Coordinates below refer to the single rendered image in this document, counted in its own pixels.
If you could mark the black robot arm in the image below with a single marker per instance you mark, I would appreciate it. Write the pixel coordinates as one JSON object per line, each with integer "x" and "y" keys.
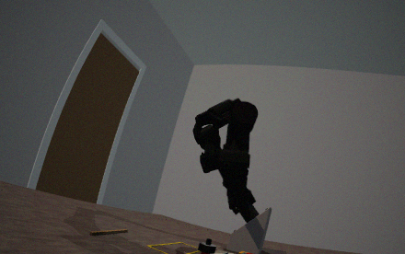
{"x": 241, "y": 116}

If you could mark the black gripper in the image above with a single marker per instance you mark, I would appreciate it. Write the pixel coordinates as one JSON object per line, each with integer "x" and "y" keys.
{"x": 235, "y": 171}

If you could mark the black tyre with grey hub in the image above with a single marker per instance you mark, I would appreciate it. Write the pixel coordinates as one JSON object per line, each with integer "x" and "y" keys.
{"x": 206, "y": 248}

